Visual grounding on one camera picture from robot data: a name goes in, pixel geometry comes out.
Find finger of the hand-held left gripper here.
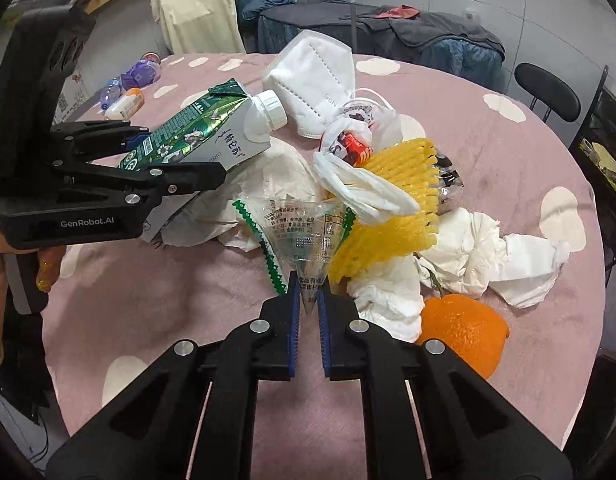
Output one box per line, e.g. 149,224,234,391
53,159,227,208
50,120,153,161

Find silver foil wrapper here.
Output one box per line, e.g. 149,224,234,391
430,152,462,212

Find blue quilt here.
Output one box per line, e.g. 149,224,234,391
422,37,506,94

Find orange fruit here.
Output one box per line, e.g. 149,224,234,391
415,294,511,381

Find white folded face mask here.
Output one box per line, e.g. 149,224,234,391
262,30,396,140

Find small clear water bottle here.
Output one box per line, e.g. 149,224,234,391
99,77,124,110

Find orange and white bottle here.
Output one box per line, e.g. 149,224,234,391
104,88,145,121

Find red cloth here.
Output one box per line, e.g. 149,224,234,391
375,5,422,20

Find person's left hand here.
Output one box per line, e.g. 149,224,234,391
34,245,70,294

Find white pole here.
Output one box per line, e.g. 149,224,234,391
350,0,362,54

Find crumpled white tissue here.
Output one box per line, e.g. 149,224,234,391
417,207,572,309
143,137,329,253
345,255,427,344

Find white printed box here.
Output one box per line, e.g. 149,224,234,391
54,55,90,127

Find white plastic bag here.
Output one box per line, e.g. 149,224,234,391
313,110,421,226

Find grey blanket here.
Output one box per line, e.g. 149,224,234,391
258,2,506,93

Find green and white milk carton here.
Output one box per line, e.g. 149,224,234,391
117,78,289,173

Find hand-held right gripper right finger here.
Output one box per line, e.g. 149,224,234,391
315,280,574,480

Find cream cloth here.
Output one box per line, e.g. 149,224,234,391
150,0,247,56

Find pink dotted tablecloth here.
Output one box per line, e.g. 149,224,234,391
40,52,606,438

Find red snack wrapper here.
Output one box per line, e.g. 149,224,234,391
333,131,374,166

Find black chair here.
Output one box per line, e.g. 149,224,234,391
514,62,582,124

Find purple bottle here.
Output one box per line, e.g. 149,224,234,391
120,58,162,90

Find yellow foam fruit net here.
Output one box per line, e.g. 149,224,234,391
328,137,441,287

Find white printed wrapper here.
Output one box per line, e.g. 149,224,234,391
340,100,385,126

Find clear plastic wrapper green edges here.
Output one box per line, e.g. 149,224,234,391
232,197,357,318

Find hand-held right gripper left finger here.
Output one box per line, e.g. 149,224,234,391
45,270,304,480

